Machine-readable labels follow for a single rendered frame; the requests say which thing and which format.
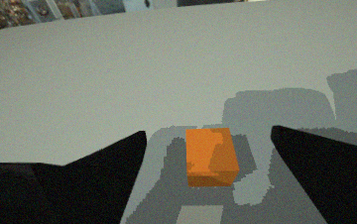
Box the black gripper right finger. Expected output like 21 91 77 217
270 126 357 224

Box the orange block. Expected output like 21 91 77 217
185 128 239 186

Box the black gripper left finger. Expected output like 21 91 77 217
0 131 147 224

